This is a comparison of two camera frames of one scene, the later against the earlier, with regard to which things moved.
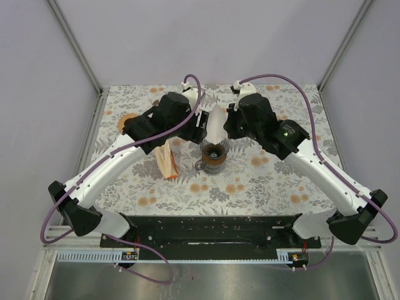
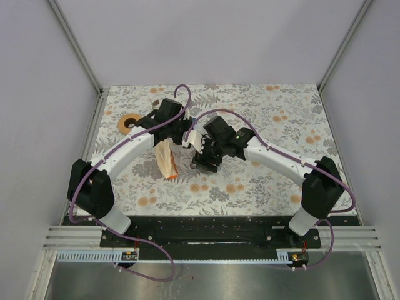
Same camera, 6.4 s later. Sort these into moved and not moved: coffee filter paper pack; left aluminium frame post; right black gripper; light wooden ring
Moved: right black gripper
Not moved: left aluminium frame post; coffee filter paper pack; light wooden ring
